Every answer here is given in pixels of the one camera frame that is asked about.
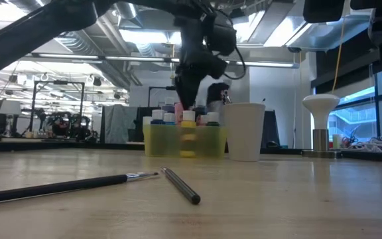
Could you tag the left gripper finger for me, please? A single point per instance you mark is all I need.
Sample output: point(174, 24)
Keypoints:
point(189, 89)

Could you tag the large dark green paint bottle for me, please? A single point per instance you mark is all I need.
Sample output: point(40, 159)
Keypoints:
point(200, 110)

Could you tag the small yellow black-labelled paint bottle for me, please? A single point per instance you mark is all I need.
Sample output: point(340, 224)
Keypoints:
point(188, 116)

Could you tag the large purple paint bottle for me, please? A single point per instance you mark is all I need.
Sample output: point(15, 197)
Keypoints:
point(169, 108)

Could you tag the small green paint bottle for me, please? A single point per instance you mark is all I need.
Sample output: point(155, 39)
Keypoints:
point(213, 117)

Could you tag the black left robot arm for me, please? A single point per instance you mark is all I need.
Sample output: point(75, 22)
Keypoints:
point(28, 33)

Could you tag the person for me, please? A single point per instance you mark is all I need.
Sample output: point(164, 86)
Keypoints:
point(217, 93)

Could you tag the white cylindrical container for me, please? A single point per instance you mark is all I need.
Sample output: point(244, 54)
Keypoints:
point(147, 120)

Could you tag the yellow translucent plastic bin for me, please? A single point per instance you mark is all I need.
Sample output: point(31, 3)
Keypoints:
point(164, 142)

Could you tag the long suspended light bar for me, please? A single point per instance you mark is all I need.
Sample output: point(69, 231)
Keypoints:
point(128, 58)

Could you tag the ribbed beige paper cup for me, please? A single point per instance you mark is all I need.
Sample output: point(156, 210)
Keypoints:
point(244, 132)

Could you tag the grey cloth cover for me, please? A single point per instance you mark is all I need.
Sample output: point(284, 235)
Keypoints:
point(121, 123)

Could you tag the black trapezoid screen back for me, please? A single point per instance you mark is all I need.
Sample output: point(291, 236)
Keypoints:
point(271, 129)

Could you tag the white mushroom lamp, metal base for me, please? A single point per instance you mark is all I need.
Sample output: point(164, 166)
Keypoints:
point(320, 103)

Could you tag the pale yellow small container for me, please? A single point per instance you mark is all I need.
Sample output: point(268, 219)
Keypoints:
point(336, 142)

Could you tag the black framed window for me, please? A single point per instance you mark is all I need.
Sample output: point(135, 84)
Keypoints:
point(356, 119)

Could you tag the white shade desk lamp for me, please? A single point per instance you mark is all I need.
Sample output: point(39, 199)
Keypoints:
point(9, 108)

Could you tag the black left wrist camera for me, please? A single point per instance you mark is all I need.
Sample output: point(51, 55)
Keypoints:
point(222, 34)

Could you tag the silver round ceiling duct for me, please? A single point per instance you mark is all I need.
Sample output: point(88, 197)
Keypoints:
point(126, 10)

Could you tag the black dome ceiling camera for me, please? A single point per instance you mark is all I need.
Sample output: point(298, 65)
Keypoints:
point(293, 49)

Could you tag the silver rectangular ceiling duct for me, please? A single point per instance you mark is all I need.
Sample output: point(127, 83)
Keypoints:
point(310, 36)

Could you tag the black aluminium table frame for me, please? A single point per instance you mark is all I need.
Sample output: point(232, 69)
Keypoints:
point(370, 156)

